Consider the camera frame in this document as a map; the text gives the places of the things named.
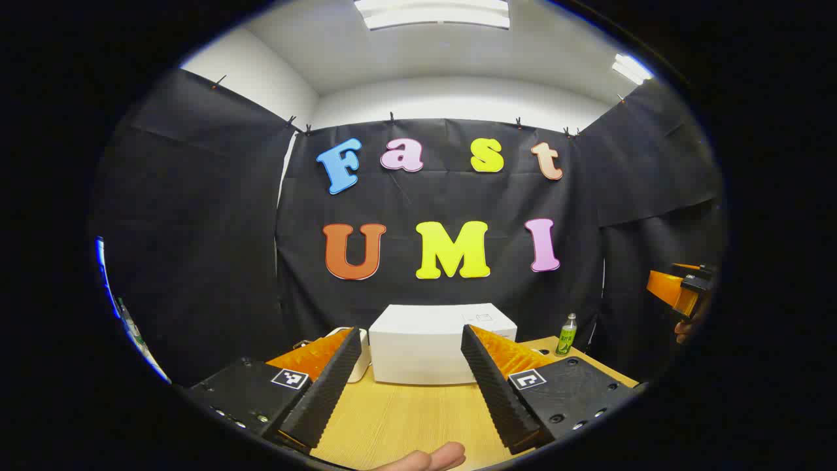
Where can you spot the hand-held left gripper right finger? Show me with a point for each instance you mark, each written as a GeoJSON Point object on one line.
{"type": "Point", "coordinates": [497, 392]}

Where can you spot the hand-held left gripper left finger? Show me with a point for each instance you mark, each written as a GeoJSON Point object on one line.
{"type": "Point", "coordinates": [324, 396]}

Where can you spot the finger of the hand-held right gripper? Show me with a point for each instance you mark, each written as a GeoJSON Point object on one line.
{"type": "Point", "coordinates": [664, 288]}

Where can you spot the white microwave oven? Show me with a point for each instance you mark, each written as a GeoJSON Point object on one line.
{"type": "Point", "coordinates": [418, 343]}

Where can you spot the white toaster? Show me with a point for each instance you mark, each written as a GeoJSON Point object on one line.
{"type": "Point", "coordinates": [361, 366]}

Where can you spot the green labelled drink bottle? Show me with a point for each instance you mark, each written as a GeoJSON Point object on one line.
{"type": "Point", "coordinates": [566, 337]}

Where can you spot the white side table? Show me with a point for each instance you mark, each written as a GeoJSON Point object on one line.
{"type": "Point", "coordinates": [155, 367]}

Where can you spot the black backdrop cloth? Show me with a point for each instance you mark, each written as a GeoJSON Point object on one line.
{"type": "Point", "coordinates": [216, 229]}

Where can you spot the small ceiling light panel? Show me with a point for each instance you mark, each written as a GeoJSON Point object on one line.
{"type": "Point", "coordinates": [631, 69]}

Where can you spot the computer monitor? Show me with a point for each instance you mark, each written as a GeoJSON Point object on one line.
{"type": "Point", "coordinates": [99, 261]}

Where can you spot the large ceiling light panel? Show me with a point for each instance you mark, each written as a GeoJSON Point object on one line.
{"type": "Point", "coordinates": [435, 14]}

